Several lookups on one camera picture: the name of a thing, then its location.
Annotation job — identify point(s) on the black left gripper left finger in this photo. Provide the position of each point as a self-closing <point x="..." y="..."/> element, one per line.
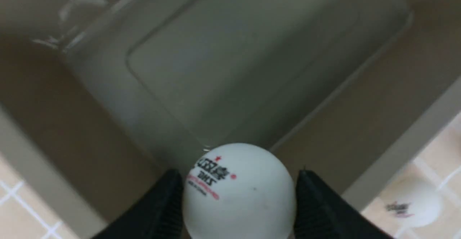
<point x="156" y="215"/>

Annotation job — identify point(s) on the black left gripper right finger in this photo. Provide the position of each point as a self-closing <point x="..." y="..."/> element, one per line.
<point x="322" y="213"/>

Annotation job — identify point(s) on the olive green plastic bin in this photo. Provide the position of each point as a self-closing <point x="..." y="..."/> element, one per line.
<point x="108" y="94"/>

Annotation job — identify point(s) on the white ball with logo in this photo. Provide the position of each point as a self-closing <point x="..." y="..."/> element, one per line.
<point x="239" y="191"/>

